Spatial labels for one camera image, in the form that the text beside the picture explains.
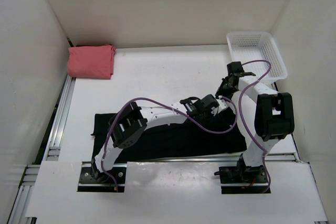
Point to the aluminium side frame rail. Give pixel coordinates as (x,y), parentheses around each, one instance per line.
(55,136)

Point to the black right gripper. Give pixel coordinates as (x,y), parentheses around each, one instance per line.
(220,89)

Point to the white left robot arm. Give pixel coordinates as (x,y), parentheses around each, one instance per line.
(127,126)

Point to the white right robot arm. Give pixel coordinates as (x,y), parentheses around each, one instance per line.
(274,120)

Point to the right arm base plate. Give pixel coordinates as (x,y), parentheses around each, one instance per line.
(251,181)

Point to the pink t-shirt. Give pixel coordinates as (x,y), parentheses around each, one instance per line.
(91,62)

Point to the white plastic basket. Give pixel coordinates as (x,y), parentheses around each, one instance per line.
(256,48)

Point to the aluminium table edge rail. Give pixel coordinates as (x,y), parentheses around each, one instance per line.
(199,158)

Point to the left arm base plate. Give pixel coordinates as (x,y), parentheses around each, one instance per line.
(91,180)

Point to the black t-shirt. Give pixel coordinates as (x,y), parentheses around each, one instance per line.
(177,140)

